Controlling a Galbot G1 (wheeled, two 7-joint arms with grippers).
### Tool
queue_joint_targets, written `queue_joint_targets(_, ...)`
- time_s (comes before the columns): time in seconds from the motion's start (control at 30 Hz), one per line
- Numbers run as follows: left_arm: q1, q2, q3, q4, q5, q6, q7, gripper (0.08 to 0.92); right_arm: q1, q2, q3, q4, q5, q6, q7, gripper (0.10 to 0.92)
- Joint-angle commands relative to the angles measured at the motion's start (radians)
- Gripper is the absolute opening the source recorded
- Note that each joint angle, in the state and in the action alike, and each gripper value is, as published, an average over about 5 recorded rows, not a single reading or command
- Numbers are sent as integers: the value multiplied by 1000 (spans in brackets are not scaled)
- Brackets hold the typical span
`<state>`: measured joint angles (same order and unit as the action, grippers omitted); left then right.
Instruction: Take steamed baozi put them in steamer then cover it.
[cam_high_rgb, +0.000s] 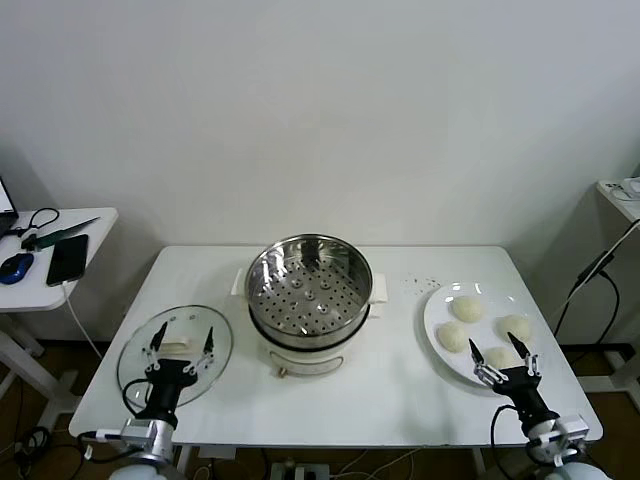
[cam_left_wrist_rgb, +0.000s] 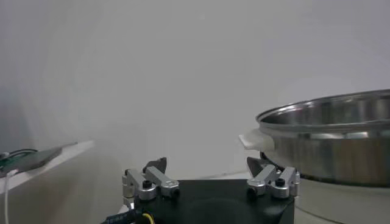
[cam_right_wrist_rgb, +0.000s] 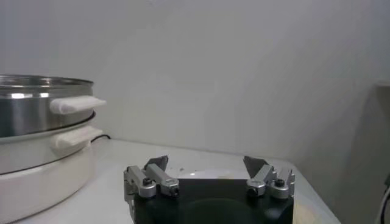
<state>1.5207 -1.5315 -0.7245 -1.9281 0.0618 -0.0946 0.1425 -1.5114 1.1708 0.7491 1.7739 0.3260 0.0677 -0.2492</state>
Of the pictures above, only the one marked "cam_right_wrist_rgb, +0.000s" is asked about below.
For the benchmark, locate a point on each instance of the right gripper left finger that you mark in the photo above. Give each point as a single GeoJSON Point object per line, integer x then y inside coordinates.
{"type": "Point", "coordinates": [161, 176]}

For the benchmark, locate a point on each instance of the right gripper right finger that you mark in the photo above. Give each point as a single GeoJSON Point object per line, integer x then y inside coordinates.
{"type": "Point", "coordinates": [262, 176]}

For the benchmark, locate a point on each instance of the dark crumb specks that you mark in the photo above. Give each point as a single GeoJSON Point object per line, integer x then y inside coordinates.
{"type": "Point", "coordinates": [181, 168]}

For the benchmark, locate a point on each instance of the white electric cooker base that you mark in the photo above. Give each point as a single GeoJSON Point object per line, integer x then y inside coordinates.
{"type": "Point", "coordinates": [45, 188]}

